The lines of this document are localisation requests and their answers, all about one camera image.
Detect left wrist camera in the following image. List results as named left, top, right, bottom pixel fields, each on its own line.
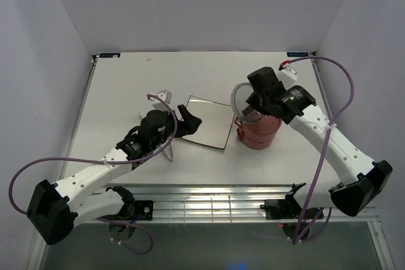
left=148, top=90, right=172, bottom=111

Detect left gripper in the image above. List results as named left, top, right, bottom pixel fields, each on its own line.
left=151, top=104, right=201, bottom=149

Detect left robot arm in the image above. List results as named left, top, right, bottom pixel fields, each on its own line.
left=27, top=104, right=202, bottom=245

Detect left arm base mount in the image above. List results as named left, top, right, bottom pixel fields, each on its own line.
left=102, top=186, right=154, bottom=223

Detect aluminium frame rail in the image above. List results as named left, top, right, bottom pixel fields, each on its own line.
left=35, top=184, right=380, bottom=225

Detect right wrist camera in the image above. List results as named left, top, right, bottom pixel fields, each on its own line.
left=276, top=60, right=298, bottom=89

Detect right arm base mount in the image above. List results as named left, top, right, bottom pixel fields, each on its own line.
left=259, top=183, right=306, bottom=219

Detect white square plate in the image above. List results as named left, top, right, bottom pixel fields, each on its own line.
left=183, top=95, right=234, bottom=150

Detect pink bowl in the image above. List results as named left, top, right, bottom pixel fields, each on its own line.
left=237, top=130, right=276, bottom=150
left=234, top=116, right=282, bottom=142

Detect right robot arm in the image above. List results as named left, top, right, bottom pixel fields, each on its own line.
left=246, top=67, right=393, bottom=218

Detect grey lunch box lid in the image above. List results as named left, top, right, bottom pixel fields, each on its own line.
left=230, top=82, right=262, bottom=124

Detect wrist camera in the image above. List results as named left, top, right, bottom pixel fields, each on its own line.
left=276, top=60, right=298, bottom=89
left=148, top=90, right=172, bottom=111

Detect metal tongs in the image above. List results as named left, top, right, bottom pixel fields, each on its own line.
left=139, top=111, right=174, bottom=162

